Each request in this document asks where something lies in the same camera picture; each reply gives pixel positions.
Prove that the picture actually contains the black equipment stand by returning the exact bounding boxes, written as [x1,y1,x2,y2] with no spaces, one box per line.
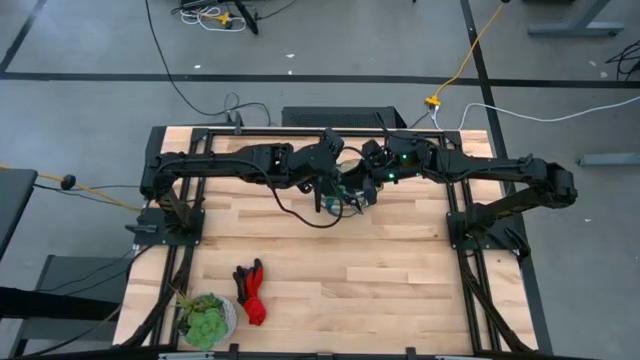
[0,253,139,360]

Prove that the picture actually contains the black aluminium table frame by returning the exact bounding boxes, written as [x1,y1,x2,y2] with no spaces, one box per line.
[118,126,540,357]

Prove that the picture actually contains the yellow extension cable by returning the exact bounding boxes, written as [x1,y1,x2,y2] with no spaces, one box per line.
[424,1,507,109]

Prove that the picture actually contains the black tripod leg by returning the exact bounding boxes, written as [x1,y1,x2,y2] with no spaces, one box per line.
[232,0,260,36]

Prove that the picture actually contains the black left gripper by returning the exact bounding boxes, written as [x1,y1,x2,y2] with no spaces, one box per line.
[291,126,351,214]

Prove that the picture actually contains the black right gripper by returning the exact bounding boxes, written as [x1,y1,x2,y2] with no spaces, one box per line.
[342,137,430,208]

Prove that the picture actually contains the succulent plant in white pot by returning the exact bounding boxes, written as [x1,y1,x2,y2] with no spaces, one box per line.
[173,289,239,352]

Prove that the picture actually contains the black computer tower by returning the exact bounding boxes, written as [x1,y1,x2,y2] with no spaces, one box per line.
[280,105,408,130]

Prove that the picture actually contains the red and black gardening gloves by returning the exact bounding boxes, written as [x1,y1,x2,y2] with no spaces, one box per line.
[231,257,268,327]

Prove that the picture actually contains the white cable coil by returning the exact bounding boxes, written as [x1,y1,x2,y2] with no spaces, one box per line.
[178,5,249,33]

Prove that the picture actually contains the black floor cable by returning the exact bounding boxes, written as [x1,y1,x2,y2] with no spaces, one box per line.
[143,0,274,127]

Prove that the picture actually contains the black desk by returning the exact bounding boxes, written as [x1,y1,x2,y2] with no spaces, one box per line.
[0,168,39,261]

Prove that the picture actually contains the white floor cable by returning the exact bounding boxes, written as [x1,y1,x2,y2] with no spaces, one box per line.
[430,94,640,132]

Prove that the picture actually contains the black cable bundle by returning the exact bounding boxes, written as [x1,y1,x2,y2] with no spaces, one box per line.
[603,39,640,82]

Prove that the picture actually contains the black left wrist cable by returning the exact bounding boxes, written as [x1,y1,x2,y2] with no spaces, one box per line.
[268,169,347,230]

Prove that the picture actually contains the grey table foot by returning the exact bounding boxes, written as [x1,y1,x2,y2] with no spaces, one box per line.
[576,151,640,168]
[526,0,626,38]

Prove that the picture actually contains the thin yellow cable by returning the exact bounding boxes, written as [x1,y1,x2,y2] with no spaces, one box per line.
[0,163,146,213]

